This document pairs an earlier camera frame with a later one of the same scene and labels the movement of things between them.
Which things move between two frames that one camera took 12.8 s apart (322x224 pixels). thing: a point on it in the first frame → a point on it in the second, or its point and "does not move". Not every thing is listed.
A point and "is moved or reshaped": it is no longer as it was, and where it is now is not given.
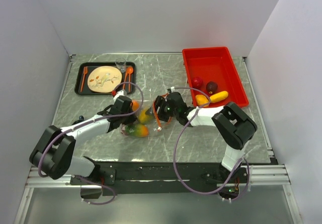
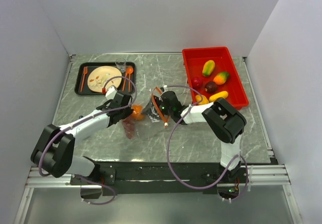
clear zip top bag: (145, 125) is moved or reshaped
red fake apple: (197, 82) does not move
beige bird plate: (103, 79) does not move
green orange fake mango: (138, 130) → (221, 78)
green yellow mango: (144, 119) → (208, 68)
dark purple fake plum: (212, 87) does not move
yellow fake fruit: (219, 96) does not move
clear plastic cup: (121, 63) does not move
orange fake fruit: (201, 99) does not move
